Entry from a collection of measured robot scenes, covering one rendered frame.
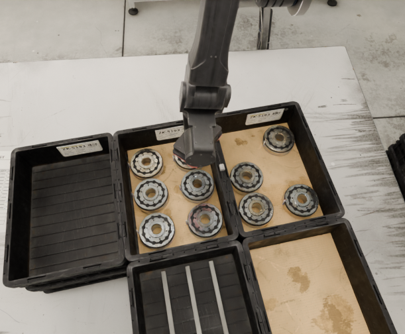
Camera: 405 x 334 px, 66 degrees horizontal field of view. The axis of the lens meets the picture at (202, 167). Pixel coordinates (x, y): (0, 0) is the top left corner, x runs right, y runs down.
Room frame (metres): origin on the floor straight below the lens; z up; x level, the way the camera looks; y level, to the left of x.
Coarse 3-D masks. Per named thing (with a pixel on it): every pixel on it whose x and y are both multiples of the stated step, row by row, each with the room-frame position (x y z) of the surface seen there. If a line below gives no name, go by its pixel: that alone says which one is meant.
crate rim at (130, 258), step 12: (180, 120) 0.56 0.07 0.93; (120, 132) 0.52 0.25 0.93; (132, 132) 0.52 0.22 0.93; (120, 156) 0.43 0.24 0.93; (216, 156) 0.44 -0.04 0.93; (120, 168) 0.39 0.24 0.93; (216, 168) 0.40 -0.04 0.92; (120, 180) 0.36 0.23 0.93; (120, 192) 0.32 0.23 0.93; (120, 204) 0.28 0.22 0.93; (228, 204) 0.29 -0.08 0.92; (216, 240) 0.19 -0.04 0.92; (228, 240) 0.19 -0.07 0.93; (156, 252) 0.16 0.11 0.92; (168, 252) 0.16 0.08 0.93
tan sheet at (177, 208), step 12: (168, 144) 0.53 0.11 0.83; (132, 156) 0.49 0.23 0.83; (168, 156) 0.49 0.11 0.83; (168, 168) 0.44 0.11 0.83; (204, 168) 0.45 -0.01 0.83; (132, 180) 0.40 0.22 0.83; (168, 180) 0.40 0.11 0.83; (180, 180) 0.40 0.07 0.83; (132, 192) 0.36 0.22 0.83; (168, 192) 0.36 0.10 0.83; (180, 192) 0.36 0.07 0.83; (216, 192) 0.36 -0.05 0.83; (168, 204) 0.32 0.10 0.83; (180, 204) 0.32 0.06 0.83; (192, 204) 0.32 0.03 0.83; (216, 204) 0.32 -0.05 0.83; (144, 216) 0.28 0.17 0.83; (168, 216) 0.28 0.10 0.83; (180, 216) 0.28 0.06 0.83; (156, 228) 0.25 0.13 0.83; (180, 228) 0.25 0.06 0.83; (180, 240) 0.21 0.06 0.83; (192, 240) 0.21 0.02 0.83; (204, 240) 0.21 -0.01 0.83; (144, 252) 0.17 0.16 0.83
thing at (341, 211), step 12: (252, 108) 0.62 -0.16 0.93; (264, 108) 0.62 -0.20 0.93; (276, 108) 0.62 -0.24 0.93; (300, 108) 0.62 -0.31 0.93; (216, 144) 0.48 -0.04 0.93; (312, 144) 0.48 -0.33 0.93; (324, 168) 0.41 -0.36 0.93; (228, 180) 0.36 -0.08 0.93; (228, 192) 0.33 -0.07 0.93; (336, 192) 0.33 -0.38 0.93; (336, 204) 0.30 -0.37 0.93; (324, 216) 0.26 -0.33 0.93; (336, 216) 0.26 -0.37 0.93; (240, 228) 0.22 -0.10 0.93; (264, 228) 0.23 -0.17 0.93; (276, 228) 0.23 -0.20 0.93; (288, 228) 0.23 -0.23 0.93
